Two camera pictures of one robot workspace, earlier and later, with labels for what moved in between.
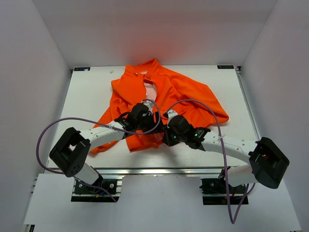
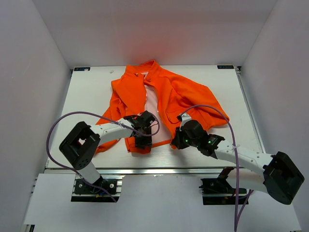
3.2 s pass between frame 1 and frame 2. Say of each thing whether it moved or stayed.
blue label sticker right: stayed
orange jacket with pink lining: stayed
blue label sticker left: stayed
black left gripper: moved
